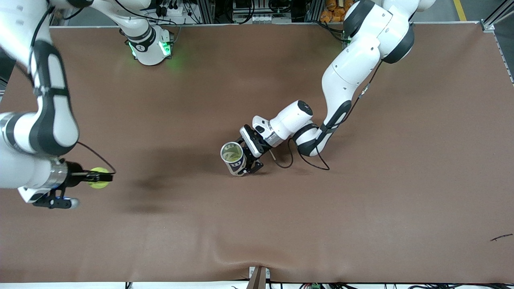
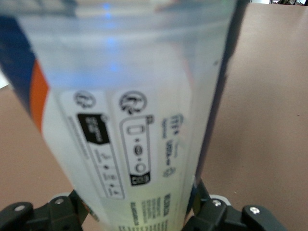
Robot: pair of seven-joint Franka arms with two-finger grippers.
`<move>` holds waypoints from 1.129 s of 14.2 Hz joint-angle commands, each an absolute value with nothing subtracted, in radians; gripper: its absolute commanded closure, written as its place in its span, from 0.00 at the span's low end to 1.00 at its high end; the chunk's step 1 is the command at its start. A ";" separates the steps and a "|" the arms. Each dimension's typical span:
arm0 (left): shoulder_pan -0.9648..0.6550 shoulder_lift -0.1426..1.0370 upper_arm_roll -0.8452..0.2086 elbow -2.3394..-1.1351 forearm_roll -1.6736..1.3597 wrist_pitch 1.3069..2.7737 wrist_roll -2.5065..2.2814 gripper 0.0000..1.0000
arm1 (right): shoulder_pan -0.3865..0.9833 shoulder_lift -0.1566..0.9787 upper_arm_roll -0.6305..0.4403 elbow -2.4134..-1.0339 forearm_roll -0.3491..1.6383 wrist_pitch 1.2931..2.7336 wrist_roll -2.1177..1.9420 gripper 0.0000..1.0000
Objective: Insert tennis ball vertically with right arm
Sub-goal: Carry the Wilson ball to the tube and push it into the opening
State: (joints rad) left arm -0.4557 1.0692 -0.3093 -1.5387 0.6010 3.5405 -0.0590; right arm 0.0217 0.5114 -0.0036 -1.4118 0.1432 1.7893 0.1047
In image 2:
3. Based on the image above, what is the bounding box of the white tennis ball can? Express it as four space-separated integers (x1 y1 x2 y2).
0 0 246 231

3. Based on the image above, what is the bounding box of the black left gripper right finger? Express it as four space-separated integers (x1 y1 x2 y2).
185 179 293 231

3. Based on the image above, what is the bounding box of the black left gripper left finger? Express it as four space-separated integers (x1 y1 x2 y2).
0 189 102 231

